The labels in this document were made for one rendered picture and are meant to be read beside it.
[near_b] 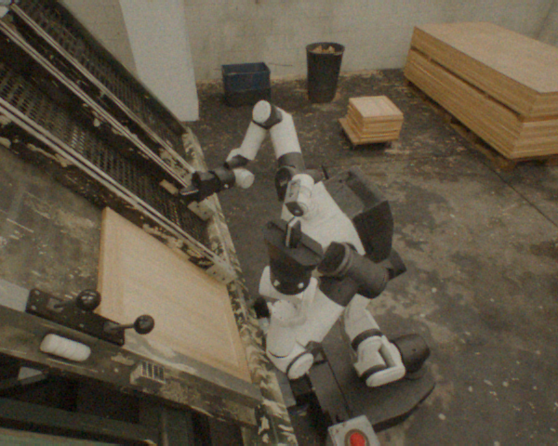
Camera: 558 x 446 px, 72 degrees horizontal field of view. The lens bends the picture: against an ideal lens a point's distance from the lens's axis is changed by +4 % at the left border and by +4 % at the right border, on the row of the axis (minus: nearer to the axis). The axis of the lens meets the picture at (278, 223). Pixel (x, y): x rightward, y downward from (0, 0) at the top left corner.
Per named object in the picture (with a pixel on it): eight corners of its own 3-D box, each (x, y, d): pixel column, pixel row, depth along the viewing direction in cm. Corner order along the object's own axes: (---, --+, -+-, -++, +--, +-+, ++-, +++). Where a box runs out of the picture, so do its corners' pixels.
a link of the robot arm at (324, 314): (280, 344, 110) (323, 282, 107) (309, 377, 102) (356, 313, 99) (256, 344, 101) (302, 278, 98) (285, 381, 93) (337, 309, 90)
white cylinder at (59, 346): (37, 353, 66) (79, 365, 71) (50, 344, 65) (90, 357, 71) (41, 339, 68) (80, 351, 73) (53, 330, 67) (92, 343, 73)
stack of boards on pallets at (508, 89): (600, 162, 389) (651, 84, 339) (501, 172, 376) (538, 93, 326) (466, 79, 575) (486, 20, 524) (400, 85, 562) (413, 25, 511)
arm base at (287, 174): (297, 185, 142) (314, 163, 136) (312, 211, 136) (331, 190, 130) (267, 182, 132) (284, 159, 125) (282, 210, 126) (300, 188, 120)
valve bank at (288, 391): (320, 426, 139) (325, 395, 123) (284, 439, 135) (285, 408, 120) (279, 316, 175) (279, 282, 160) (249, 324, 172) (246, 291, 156)
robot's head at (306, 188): (319, 192, 112) (310, 172, 106) (315, 218, 106) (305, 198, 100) (298, 196, 115) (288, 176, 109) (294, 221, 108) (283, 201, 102)
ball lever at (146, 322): (110, 341, 77) (155, 336, 70) (94, 334, 74) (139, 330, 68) (117, 322, 79) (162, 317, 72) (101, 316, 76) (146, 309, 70)
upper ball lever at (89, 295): (54, 321, 69) (100, 314, 62) (33, 313, 66) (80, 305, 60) (64, 300, 71) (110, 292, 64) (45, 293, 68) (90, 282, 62)
